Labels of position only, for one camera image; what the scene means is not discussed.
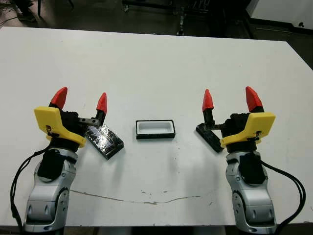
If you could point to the white cabinet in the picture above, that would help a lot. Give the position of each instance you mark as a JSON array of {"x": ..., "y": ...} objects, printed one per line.
[{"x": 281, "y": 9}]

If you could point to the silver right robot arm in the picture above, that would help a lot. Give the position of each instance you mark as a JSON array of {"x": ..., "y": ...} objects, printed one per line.
[{"x": 254, "y": 200}]

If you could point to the glossy black box lid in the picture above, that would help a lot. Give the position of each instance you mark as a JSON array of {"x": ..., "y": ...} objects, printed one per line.
[{"x": 107, "y": 144}]

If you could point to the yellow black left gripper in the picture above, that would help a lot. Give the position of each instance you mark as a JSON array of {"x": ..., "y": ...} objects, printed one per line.
[{"x": 51, "y": 120}]

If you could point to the metal pole with caster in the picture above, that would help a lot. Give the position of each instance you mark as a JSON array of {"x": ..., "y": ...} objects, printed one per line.
[{"x": 181, "y": 23}]

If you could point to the black metal chair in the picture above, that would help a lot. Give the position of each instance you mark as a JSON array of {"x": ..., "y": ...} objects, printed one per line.
[{"x": 71, "y": 3}]

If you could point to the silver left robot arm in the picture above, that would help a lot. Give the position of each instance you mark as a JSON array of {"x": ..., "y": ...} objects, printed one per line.
[{"x": 46, "y": 195}]

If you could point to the black metal cart frame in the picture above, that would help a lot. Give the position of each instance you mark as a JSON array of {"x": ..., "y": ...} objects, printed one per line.
[{"x": 146, "y": 4}]

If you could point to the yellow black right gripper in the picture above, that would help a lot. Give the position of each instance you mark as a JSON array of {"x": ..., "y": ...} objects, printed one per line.
[{"x": 256, "y": 124}]

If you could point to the black box with white insert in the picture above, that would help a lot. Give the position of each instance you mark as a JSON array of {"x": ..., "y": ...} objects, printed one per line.
[{"x": 156, "y": 127}]

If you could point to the person's dark shoe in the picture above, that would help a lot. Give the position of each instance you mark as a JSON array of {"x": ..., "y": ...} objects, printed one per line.
[{"x": 27, "y": 17}]

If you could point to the slim black camera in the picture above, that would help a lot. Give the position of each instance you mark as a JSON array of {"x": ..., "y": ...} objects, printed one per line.
[{"x": 212, "y": 140}]

